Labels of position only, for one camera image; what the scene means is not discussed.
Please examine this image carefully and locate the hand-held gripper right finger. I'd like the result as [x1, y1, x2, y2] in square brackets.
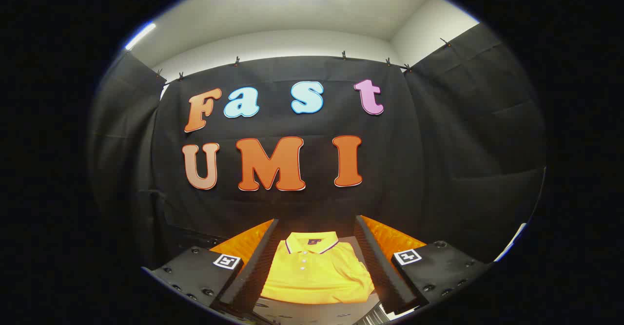
[353, 215, 492, 316]

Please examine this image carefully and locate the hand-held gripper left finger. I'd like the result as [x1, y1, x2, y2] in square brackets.
[141, 218, 281, 318]

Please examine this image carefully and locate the yellow polo shirt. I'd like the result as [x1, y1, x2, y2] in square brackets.
[261, 231, 376, 305]

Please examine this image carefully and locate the grey table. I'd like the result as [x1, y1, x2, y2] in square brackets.
[253, 236, 390, 325]

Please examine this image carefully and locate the black backdrop cloth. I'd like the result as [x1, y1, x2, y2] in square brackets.
[88, 23, 546, 272]

